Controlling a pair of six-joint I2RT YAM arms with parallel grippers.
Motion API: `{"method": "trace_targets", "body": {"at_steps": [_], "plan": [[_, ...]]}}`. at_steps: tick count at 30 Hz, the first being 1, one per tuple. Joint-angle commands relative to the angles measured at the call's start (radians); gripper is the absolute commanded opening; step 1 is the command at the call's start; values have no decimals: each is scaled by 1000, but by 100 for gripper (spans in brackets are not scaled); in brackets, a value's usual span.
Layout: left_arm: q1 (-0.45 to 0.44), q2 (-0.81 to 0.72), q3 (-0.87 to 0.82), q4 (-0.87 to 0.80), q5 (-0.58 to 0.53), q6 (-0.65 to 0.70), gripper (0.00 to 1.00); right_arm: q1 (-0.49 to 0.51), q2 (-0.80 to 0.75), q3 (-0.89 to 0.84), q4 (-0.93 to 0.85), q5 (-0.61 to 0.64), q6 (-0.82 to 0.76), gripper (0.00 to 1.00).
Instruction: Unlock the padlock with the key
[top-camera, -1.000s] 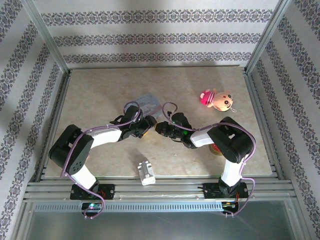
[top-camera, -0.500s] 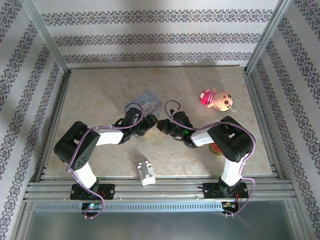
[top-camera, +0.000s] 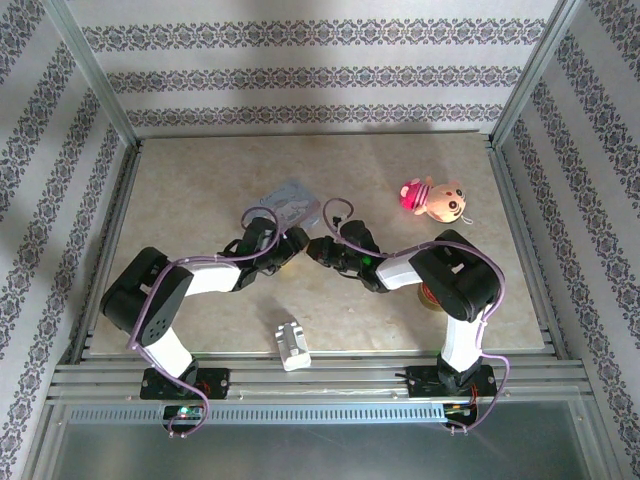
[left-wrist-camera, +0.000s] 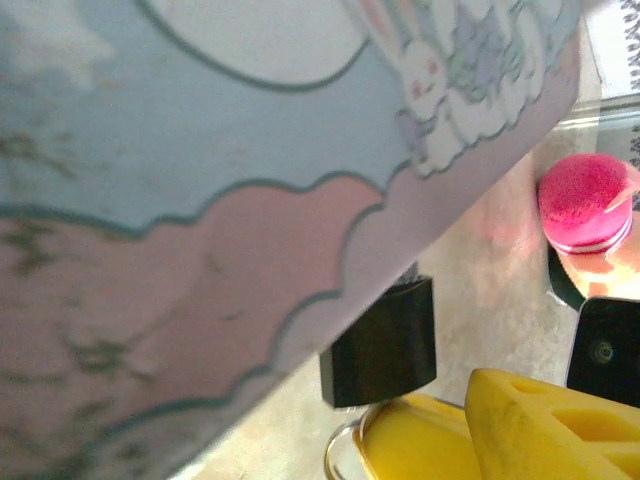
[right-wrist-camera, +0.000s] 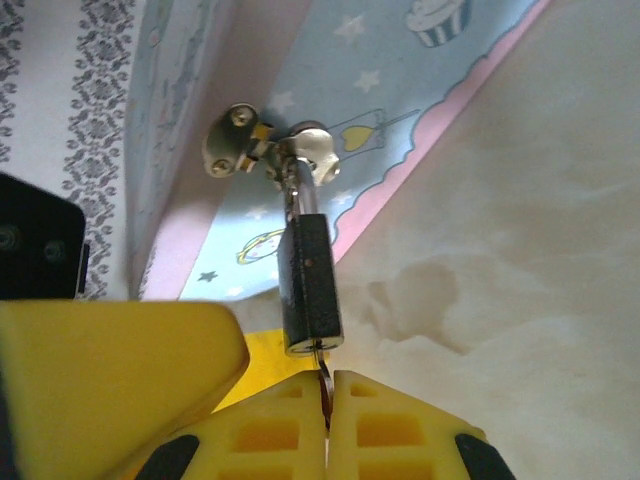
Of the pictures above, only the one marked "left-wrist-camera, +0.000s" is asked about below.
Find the aluminium side rail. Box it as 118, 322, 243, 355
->
559, 92, 640, 149

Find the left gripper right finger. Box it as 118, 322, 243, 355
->
464, 369, 640, 480

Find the plush doll with pink hat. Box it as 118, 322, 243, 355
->
537, 152, 640, 301

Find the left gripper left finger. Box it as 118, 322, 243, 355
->
359, 393, 484, 480

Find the blue pink cartoon tin box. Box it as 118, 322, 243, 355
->
0, 0, 584, 480

